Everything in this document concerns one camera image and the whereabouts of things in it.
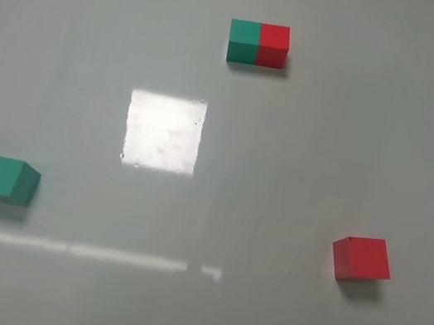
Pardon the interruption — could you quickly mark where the red template cube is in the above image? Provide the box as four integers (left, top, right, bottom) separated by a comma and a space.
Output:
254, 22, 291, 70

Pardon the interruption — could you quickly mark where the green template cube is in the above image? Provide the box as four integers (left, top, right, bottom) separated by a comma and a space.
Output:
226, 18, 261, 65

